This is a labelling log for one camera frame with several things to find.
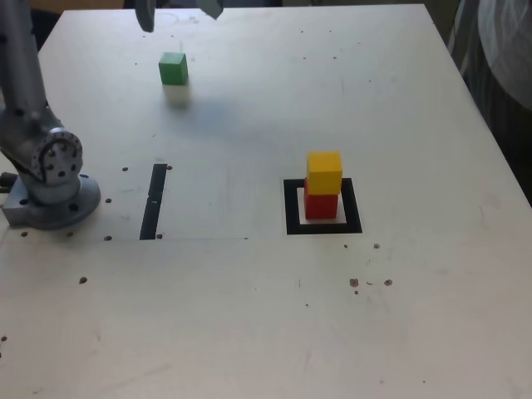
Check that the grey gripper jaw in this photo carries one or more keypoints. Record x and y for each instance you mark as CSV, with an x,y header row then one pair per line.
x,y
212,7
145,16

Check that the green cube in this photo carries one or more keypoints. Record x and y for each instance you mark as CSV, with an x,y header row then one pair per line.
x,y
172,70

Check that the yellow cube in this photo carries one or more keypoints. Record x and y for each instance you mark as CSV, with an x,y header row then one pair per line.
x,y
324,174

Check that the red cube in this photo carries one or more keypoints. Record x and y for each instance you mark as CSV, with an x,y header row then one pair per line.
x,y
321,207

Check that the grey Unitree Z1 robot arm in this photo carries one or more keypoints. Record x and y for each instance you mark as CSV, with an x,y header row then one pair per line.
x,y
21,83

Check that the black tape square outline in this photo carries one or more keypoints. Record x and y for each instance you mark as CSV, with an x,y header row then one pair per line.
x,y
291,208

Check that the black tape strip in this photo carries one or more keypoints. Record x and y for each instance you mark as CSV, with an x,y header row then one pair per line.
x,y
153,208

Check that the person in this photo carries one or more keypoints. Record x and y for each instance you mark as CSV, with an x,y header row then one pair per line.
x,y
507,50

